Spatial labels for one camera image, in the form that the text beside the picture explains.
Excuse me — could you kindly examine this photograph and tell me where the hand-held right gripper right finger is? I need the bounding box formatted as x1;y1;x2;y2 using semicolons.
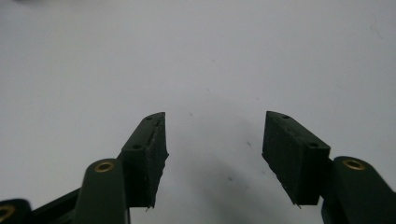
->
262;110;396;224

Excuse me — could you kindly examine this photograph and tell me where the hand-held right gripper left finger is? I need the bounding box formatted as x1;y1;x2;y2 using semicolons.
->
72;111;170;224

